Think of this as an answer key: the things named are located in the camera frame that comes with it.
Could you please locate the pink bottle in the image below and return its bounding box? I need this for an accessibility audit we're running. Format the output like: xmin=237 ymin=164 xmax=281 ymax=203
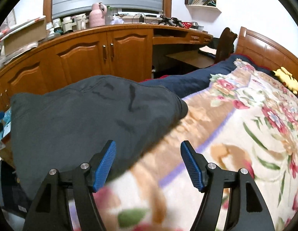
xmin=89 ymin=2 xmax=107 ymax=28

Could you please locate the floral bed blanket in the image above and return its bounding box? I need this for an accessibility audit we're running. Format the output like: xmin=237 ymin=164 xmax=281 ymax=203
xmin=94 ymin=59 xmax=298 ymax=230

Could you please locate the dark wooden chair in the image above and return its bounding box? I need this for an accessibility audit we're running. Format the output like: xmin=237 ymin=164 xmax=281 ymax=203
xmin=198 ymin=27 xmax=238 ymax=64

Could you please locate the yellow plush toy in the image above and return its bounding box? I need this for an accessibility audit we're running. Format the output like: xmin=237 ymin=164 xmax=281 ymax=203
xmin=273 ymin=67 xmax=298 ymax=95

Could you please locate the black jacket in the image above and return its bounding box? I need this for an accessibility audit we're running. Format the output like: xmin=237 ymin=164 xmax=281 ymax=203
xmin=10 ymin=76 xmax=188 ymax=199

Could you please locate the red basket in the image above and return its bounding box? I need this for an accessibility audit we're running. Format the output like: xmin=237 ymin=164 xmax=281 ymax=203
xmin=181 ymin=22 xmax=192 ymax=29

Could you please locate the cardboard box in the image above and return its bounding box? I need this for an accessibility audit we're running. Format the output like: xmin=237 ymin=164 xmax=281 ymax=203
xmin=0 ymin=15 xmax=46 ymax=55

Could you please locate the navy bed sheet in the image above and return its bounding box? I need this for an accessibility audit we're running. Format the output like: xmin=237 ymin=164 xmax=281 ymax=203
xmin=141 ymin=54 xmax=274 ymax=98

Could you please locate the wooden desk cabinet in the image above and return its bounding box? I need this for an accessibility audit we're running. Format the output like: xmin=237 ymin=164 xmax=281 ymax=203
xmin=0 ymin=23 xmax=212 ymax=110

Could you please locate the wooden headboard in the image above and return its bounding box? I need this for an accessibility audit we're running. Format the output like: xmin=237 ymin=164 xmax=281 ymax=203
xmin=235 ymin=27 xmax=298 ymax=81

